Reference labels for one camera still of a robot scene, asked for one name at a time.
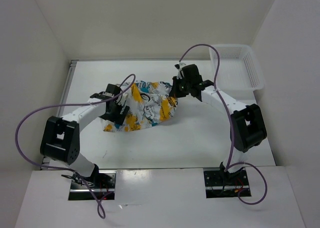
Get patterned white yellow teal shorts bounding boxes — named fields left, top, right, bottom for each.
left=101, top=80, right=178, bottom=132

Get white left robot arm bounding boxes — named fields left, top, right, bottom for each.
left=40, top=84, right=129, bottom=188

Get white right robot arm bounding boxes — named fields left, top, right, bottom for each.
left=169, top=63, right=267, bottom=185

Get white plastic mesh basket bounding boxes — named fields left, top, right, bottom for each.
left=209, top=44, right=265, bottom=91

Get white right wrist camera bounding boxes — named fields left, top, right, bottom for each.
left=174, top=62, right=186, bottom=79

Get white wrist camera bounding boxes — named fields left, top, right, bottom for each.
left=174, top=62, right=186, bottom=79
left=115, top=92, right=128, bottom=106

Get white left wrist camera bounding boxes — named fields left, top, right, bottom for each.
left=115, top=92, right=128, bottom=106

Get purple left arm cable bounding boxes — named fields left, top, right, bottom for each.
left=14, top=74, right=137, bottom=219

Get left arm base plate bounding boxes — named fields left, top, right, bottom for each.
left=63, top=170, right=117, bottom=201

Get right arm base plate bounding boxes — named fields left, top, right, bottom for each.
left=203, top=168, right=252, bottom=199

